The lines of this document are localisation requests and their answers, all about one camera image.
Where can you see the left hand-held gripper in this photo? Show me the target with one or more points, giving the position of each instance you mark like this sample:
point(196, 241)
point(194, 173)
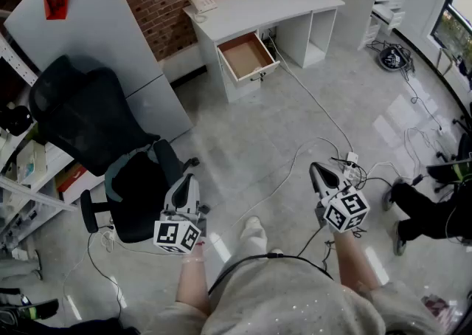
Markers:
point(177, 234)

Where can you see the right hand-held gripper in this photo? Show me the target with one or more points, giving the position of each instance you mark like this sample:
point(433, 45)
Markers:
point(346, 211)

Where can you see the wooden drawer with white front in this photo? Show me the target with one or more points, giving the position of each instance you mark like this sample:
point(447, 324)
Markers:
point(243, 57)

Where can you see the person's right forearm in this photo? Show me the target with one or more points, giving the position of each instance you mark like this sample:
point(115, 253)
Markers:
point(354, 259)

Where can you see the person's left forearm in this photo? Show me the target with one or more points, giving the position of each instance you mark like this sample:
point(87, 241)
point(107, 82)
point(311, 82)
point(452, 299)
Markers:
point(191, 285)

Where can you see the white shoe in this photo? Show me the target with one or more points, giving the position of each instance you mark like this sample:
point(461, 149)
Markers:
point(252, 221)

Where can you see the person's white trousers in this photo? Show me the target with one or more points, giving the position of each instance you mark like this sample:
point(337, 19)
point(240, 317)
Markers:
point(254, 241)

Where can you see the orange cardboard box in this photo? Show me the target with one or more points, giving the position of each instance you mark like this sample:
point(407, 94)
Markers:
point(72, 178)

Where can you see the black office chair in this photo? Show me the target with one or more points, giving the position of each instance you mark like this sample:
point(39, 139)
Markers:
point(88, 119)

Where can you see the person's beige sweater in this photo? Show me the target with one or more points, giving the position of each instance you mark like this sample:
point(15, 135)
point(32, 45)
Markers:
point(280, 300)

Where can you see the black office chair base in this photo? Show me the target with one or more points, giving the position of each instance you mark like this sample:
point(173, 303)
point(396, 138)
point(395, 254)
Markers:
point(461, 141)

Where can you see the black round device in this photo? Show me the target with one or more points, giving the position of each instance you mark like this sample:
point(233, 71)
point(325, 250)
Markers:
point(391, 58)

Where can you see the white metal shelf rack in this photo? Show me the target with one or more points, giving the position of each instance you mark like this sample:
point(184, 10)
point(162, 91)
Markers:
point(22, 193)

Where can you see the white shelf cabinet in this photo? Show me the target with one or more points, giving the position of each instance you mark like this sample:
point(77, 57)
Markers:
point(357, 5)

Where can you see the black helmet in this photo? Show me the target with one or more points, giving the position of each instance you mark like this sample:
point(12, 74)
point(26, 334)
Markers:
point(16, 119)

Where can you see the white desk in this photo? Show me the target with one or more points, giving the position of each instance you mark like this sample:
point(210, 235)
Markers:
point(265, 5)

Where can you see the white telephone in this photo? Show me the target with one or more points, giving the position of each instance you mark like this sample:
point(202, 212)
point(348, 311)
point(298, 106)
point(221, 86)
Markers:
point(203, 3)

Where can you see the window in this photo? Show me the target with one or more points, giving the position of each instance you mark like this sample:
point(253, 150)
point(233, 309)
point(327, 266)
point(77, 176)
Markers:
point(453, 23)

